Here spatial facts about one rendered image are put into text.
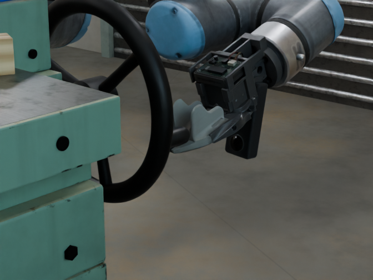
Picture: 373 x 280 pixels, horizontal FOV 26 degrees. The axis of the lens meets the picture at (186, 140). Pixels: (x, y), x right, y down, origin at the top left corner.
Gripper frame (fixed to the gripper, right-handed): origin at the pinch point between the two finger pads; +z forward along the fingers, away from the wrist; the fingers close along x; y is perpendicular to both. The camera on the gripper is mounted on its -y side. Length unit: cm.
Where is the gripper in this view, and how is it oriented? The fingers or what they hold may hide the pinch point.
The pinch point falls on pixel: (178, 150)
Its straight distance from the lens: 109.5
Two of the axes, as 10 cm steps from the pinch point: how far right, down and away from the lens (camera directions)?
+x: 7.3, 2.3, -6.4
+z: -6.4, 5.5, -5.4
